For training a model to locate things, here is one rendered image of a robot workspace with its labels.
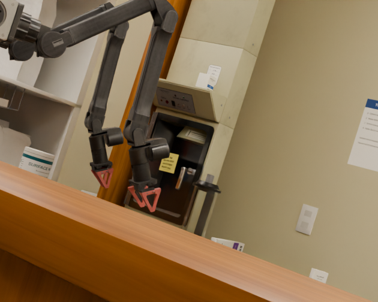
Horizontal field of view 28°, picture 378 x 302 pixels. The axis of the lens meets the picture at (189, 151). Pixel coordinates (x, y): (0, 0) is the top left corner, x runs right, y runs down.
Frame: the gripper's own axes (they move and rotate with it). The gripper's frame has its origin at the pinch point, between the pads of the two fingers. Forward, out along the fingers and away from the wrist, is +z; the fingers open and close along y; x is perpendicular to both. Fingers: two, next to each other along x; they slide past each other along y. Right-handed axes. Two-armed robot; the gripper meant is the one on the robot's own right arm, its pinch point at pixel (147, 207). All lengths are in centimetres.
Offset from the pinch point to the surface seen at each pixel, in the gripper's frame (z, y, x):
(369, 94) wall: -17, 23, -108
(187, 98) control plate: -28, 39, -36
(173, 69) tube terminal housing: -39, 58, -40
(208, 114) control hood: -21, 33, -41
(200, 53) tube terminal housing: -44, 49, -48
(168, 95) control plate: -30, 48, -32
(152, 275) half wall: -45, -198, 64
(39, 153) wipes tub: -13, 84, 15
